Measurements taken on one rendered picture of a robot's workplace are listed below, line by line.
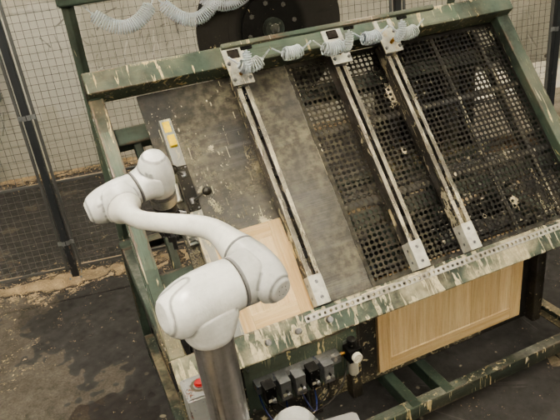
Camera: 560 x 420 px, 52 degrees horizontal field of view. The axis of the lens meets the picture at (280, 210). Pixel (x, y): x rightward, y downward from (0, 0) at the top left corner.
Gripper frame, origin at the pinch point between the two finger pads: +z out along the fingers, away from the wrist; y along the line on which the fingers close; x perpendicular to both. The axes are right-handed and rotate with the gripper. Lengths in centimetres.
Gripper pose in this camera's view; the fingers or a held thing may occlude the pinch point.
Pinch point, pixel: (174, 240)
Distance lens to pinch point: 208.8
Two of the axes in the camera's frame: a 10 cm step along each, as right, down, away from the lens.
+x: 2.8, 7.2, -6.4
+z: 0.2, 6.6, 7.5
